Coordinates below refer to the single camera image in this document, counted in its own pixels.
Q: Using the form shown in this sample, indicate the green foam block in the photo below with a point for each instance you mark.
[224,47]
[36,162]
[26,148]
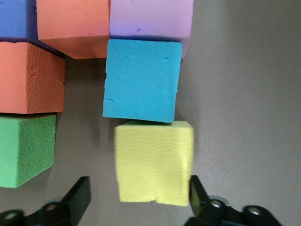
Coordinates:
[26,150]

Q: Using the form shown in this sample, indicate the blue foam block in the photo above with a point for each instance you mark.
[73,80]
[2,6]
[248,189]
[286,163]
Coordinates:
[142,80]

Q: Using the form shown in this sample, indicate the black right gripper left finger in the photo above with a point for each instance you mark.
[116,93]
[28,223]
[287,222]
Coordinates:
[70,207]

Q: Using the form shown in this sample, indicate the orange foam block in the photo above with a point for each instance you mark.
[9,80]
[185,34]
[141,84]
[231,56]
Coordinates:
[30,77]
[73,23]

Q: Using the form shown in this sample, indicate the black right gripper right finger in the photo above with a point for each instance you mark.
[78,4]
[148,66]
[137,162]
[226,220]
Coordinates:
[204,209]

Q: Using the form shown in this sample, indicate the purple foam block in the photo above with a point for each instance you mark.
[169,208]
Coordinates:
[14,18]

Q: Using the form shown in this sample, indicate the yellow foam block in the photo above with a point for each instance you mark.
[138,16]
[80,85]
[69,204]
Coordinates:
[154,164]

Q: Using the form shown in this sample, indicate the pink foam block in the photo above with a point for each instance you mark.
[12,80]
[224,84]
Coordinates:
[150,18]

